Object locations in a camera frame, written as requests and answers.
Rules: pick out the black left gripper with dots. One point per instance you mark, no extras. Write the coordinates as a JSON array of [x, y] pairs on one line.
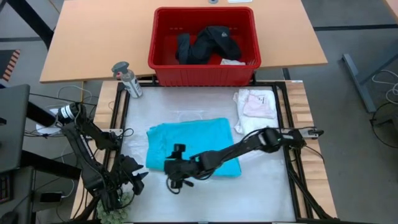
[[121, 180]]

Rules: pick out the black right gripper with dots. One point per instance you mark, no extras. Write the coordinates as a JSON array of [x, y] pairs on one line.
[[182, 168]]

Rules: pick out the teal garment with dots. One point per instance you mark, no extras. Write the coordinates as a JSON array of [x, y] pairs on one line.
[[192, 137]]

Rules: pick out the white lace garment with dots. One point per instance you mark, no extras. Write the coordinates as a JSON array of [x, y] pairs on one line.
[[248, 124]]

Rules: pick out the pale pink underwear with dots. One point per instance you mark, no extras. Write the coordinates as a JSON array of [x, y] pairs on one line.
[[259, 109]]

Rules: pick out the white handwritten paper tag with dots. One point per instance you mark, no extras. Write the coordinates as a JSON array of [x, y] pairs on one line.
[[263, 99]]

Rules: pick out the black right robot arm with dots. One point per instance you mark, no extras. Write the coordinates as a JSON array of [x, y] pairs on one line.
[[236, 149]]

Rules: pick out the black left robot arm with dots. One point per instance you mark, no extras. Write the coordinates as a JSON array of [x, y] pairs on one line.
[[84, 146]]

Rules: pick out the red plastic bin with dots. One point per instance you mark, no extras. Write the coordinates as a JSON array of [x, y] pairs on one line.
[[202, 76]]

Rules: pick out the small green plant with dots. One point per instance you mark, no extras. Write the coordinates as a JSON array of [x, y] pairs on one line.
[[112, 215]]

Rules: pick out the black phone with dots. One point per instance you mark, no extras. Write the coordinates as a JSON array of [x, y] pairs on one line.
[[51, 197]]

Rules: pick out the clear spray bottle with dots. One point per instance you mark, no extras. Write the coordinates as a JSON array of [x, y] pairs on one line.
[[130, 81]]

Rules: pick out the small white cloth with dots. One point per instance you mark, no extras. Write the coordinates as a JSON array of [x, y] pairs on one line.
[[231, 62]]

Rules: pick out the black garment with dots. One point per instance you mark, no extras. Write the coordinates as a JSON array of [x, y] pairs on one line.
[[211, 40]]

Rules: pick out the light wooden desk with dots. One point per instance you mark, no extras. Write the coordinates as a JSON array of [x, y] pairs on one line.
[[93, 37]]

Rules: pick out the hazard striped mat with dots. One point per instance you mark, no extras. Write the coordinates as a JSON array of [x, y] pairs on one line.
[[12, 62]]

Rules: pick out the white label sticker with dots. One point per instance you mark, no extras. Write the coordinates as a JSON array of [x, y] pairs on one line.
[[239, 1]]

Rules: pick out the black desk leg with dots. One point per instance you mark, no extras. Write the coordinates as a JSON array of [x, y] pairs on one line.
[[31, 21]]

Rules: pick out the grey desk leg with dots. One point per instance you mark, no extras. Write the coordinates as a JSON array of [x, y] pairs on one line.
[[354, 77]]

